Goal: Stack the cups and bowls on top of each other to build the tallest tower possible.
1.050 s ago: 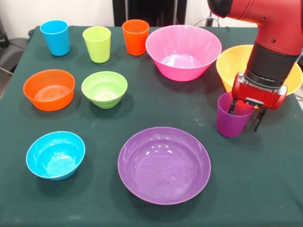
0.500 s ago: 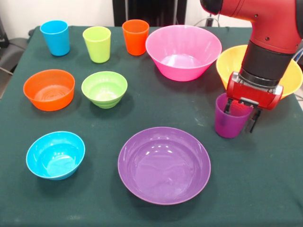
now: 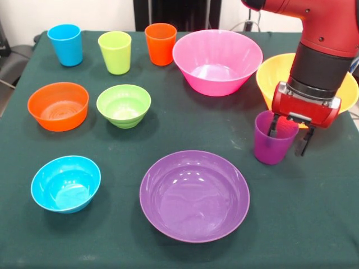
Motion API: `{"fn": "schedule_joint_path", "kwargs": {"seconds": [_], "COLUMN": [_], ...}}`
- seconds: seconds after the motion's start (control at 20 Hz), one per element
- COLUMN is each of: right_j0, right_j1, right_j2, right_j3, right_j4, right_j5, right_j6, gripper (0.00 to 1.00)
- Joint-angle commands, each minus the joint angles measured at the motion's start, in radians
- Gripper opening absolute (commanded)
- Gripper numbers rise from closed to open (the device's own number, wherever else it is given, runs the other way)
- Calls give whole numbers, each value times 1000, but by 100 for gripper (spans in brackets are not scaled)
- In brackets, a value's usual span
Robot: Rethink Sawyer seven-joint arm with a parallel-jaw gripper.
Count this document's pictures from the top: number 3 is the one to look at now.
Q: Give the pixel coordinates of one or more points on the orange plastic cup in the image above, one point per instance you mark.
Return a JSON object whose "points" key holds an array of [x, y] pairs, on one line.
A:
{"points": [[160, 47]]}

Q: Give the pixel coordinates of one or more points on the dark green tablecloth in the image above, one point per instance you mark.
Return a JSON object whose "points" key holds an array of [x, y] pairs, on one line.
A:
{"points": [[84, 246]]}

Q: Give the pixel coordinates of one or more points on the black power plug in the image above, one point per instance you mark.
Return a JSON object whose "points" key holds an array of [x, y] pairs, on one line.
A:
{"points": [[248, 25]]}

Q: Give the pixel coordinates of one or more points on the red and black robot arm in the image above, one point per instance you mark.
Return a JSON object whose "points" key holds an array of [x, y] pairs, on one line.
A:
{"points": [[322, 64]]}

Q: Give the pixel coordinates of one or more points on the orange plastic bowl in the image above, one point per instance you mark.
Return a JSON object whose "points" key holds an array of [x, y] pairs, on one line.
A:
{"points": [[59, 120]]}

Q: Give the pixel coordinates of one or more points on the lime green plastic cup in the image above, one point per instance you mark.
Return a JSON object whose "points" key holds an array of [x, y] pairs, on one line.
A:
{"points": [[115, 56]]}

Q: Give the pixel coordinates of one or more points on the purple plastic cup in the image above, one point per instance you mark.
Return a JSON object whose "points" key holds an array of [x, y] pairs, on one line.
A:
{"points": [[269, 152]]}

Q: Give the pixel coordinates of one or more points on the blue plastic bowl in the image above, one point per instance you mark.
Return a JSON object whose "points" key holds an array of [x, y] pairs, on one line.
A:
{"points": [[64, 182]]}

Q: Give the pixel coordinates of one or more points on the yellow plastic bowl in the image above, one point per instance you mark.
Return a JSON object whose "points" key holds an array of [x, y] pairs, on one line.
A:
{"points": [[269, 75]]}

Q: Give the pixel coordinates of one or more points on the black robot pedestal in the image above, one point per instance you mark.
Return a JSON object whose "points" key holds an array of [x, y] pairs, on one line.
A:
{"points": [[179, 14]]}

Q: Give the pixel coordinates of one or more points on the grey chair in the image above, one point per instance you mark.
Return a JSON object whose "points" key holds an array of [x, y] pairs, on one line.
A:
{"points": [[14, 67]]}

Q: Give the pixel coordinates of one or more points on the purple plastic bowl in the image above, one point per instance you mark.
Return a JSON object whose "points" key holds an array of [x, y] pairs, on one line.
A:
{"points": [[193, 201]]}

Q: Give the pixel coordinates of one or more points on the blue plastic cup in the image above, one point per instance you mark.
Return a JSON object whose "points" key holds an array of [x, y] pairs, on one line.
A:
{"points": [[67, 47]]}

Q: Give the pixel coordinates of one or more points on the pink plastic bowl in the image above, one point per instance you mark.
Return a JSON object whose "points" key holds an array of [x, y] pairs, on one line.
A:
{"points": [[216, 84]]}

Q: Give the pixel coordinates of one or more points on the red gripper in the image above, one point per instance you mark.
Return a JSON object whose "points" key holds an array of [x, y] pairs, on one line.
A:
{"points": [[303, 109]]}

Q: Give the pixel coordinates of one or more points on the green plastic bowl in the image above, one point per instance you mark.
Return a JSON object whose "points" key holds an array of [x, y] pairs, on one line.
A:
{"points": [[123, 117]]}

